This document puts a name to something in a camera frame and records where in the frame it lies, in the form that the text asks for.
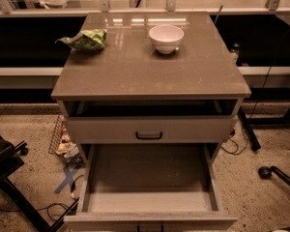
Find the green chip bag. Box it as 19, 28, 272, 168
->
57, 29, 107, 52

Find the black drawer handle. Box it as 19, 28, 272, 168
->
135, 131, 162, 140

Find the black floor cable left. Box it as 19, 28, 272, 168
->
0, 202, 72, 222

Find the white ceramic bowl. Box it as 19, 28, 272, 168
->
149, 25, 184, 54

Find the wire basket with snacks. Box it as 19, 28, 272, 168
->
48, 115, 83, 165

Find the grey drawer cabinet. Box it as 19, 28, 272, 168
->
51, 12, 250, 157

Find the open grey lower drawer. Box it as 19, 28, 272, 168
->
65, 144, 237, 232

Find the black table leg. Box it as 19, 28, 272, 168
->
238, 108, 261, 152

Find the black floor cable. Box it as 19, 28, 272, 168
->
220, 129, 249, 156
0, 202, 72, 222

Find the top grey drawer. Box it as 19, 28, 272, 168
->
64, 116, 236, 144

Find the black floor cable right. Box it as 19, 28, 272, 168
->
220, 129, 249, 156

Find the black chair caster leg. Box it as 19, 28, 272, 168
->
258, 166, 290, 187

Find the black office chair left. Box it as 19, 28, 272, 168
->
0, 135, 50, 232

